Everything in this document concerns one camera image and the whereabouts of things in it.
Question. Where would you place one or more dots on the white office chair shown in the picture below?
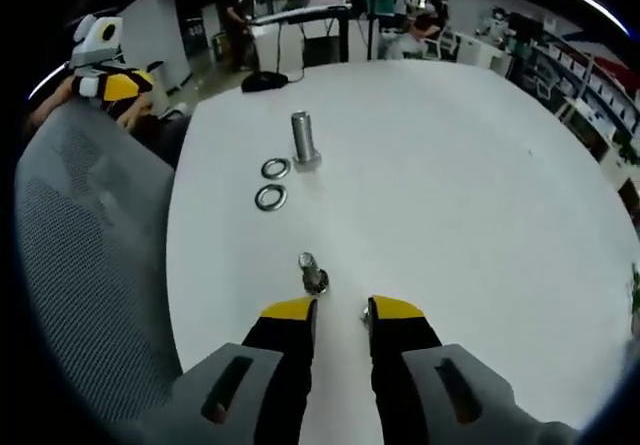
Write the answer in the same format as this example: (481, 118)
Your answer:
(445, 45)

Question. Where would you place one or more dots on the shelf with white boxes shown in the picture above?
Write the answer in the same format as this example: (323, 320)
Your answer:
(590, 80)

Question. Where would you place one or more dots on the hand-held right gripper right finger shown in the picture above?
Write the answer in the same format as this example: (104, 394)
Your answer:
(400, 365)

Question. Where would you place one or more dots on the grey mesh office chair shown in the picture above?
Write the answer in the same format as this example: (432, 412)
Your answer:
(85, 245)

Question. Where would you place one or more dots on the white cabinet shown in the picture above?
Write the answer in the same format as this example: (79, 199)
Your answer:
(155, 35)

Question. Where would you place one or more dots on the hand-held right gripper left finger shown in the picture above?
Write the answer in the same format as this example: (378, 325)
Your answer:
(280, 365)

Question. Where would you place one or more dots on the black computer mouse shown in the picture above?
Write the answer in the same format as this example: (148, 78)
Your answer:
(262, 81)

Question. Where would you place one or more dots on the white standing desk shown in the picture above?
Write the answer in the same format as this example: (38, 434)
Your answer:
(300, 15)

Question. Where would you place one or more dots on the small steel threaded stud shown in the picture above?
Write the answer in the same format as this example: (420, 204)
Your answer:
(309, 275)

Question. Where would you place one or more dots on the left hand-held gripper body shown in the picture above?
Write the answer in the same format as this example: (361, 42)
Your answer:
(97, 45)

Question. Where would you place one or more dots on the person's left hand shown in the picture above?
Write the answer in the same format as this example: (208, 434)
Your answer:
(131, 111)

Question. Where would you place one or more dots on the large steel threaded stud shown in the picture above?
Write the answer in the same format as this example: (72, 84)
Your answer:
(302, 137)

